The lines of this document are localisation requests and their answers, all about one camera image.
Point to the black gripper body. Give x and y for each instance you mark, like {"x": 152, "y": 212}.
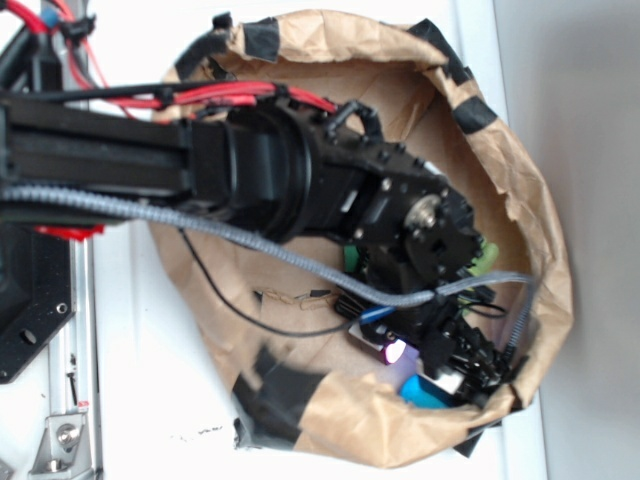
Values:
{"x": 440, "y": 336}

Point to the blue felt ball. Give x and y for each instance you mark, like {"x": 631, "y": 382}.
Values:
{"x": 424, "y": 394}

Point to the aluminium extrusion rail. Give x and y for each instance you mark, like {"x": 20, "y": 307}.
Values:
{"x": 71, "y": 443}

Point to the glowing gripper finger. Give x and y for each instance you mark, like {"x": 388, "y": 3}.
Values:
{"x": 449, "y": 383}
{"x": 390, "y": 352}

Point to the green plush toy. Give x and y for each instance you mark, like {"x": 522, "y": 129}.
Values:
{"x": 487, "y": 257}

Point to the brown paper bag tray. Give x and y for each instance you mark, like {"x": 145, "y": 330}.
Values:
{"x": 328, "y": 395}

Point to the white plastic tray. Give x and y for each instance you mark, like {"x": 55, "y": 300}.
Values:
{"x": 164, "y": 413}

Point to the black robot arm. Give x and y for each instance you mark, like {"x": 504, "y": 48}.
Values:
{"x": 322, "y": 191}

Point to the green wooden block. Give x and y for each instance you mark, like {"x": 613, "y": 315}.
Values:
{"x": 353, "y": 259}

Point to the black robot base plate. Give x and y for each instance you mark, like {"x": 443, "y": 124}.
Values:
{"x": 36, "y": 295}

